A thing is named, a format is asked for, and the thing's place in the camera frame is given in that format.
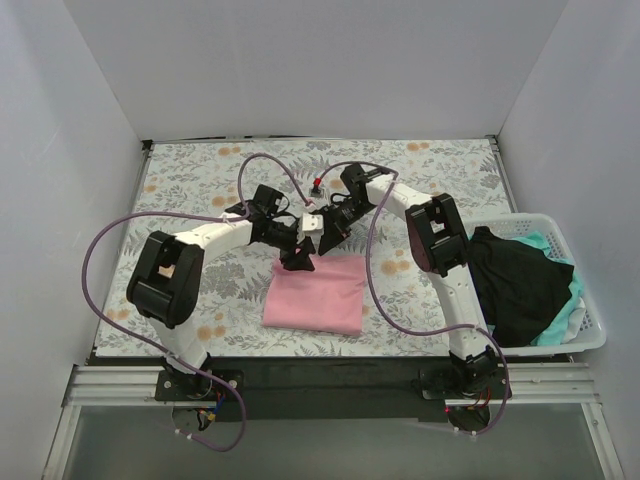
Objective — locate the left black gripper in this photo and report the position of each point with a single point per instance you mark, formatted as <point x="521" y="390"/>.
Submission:
<point x="298" y="252"/>

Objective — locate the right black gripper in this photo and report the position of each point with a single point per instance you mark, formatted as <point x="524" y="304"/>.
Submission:
<point x="335" y="229"/>

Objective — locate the pink t shirt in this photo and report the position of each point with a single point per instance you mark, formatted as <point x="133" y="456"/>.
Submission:
<point x="327" y="299"/>

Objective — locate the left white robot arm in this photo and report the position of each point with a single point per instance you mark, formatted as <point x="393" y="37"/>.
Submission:
<point x="165" y="284"/>

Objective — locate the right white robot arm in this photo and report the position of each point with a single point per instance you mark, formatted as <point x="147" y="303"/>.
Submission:
<point x="439" y="247"/>

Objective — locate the floral table cloth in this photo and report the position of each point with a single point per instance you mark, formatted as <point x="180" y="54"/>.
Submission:
<point x="401" y="313"/>

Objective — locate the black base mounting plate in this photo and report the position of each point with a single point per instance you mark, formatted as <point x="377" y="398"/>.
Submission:
<point x="319" y="388"/>

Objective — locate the black t shirt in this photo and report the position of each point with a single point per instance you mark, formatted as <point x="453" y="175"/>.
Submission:
<point x="519" y="289"/>

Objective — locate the teal t shirt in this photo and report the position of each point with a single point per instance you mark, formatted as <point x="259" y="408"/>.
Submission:
<point x="554" y="334"/>

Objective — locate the white t shirt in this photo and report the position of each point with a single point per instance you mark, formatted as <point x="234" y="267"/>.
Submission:
<point x="581" y="326"/>

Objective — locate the white plastic laundry basket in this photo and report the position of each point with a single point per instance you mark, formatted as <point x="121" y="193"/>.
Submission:
<point x="512" y="225"/>

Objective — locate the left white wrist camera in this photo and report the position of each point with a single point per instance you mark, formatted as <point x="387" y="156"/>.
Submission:
<point x="310" y="225"/>

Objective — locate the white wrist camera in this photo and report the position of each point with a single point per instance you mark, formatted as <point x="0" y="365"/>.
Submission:
<point x="317" y="189"/>
<point x="310" y="225"/>

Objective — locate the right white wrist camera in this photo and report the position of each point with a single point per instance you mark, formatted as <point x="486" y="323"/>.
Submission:
<point x="317" y="189"/>

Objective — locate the aluminium frame rail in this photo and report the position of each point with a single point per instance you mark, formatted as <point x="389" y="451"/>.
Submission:
<point x="533" y="383"/>

